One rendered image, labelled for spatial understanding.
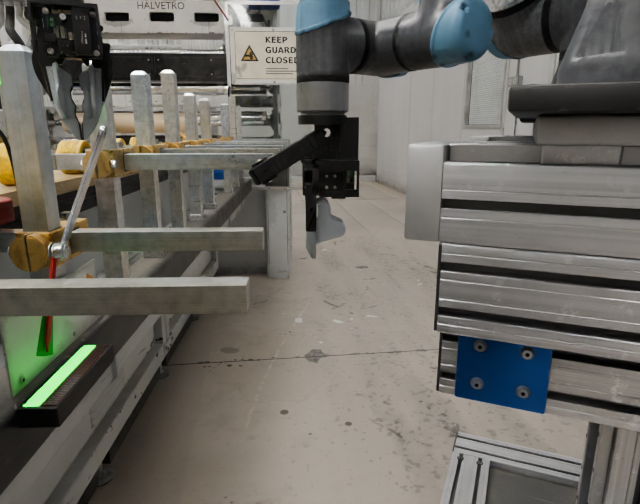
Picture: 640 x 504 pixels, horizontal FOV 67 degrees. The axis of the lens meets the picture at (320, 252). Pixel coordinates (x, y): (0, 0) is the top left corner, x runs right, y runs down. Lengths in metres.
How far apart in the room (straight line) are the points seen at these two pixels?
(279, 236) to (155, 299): 2.82
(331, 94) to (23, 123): 0.40
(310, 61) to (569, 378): 0.49
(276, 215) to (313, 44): 2.63
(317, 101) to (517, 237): 0.35
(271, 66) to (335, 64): 2.53
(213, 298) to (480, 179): 0.28
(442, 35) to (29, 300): 0.54
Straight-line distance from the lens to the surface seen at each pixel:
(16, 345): 0.69
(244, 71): 3.24
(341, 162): 0.70
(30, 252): 0.75
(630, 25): 0.47
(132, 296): 0.52
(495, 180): 0.45
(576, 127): 0.45
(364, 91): 9.74
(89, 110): 0.71
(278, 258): 3.34
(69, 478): 1.47
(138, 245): 0.77
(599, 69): 0.47
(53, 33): 0.67
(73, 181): 1.23
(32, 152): 0.76
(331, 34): 0.70
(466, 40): 0.66
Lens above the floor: 1.01
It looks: 14 degrees down
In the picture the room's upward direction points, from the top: straight up
